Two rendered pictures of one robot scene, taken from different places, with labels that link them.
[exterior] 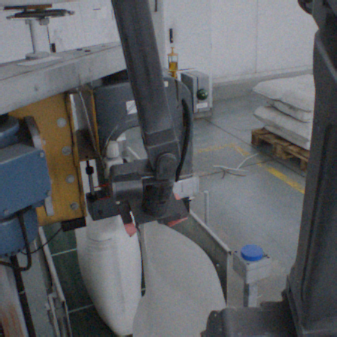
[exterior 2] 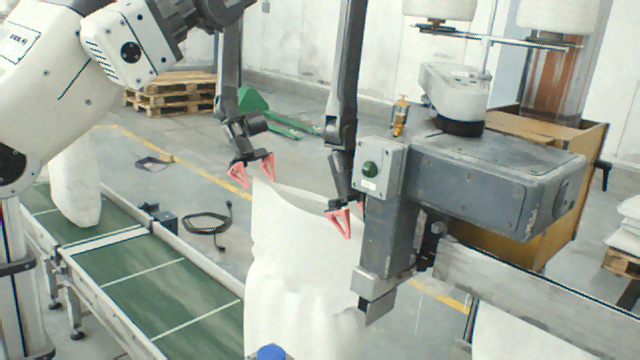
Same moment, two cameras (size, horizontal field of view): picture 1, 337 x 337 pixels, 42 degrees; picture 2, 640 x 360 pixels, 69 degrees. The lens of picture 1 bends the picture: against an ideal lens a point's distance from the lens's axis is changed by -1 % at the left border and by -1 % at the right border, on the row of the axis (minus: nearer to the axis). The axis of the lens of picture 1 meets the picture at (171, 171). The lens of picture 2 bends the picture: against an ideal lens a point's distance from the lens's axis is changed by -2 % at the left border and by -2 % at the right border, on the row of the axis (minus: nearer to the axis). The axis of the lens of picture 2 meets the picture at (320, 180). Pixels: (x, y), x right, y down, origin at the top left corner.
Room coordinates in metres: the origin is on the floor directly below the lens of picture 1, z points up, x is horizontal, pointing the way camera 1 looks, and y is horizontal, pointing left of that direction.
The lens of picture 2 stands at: (1.75, -0.50, 1.54)
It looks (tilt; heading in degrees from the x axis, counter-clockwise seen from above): 20 degrees down; 154
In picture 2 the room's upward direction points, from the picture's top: 5 degrees clockwise
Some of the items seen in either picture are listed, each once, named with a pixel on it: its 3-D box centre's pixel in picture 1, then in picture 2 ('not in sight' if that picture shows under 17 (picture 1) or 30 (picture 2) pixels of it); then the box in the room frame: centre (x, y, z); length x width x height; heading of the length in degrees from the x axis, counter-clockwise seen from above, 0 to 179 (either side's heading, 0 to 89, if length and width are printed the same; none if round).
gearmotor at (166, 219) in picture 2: not in sight; (153, 217); (-0.75, -0.27, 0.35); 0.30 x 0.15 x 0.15; 22
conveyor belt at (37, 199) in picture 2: not in sight; (33, 178); (-1.53, -0.92, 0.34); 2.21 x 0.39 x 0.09; 22
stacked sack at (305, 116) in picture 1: (303, 104); not in sight; (3.74, -1.19, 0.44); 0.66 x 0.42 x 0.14; 16
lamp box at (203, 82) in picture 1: (195, 91); (378, 166); (1.10, -0.07, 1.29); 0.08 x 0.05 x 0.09; 22
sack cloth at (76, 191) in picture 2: not in sight; (69, 147); (-0.85, -0.65, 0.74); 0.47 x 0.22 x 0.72; 20
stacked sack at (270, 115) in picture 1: (292, 111); not in sight; (3.93, -1.16, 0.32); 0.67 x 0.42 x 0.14; 116
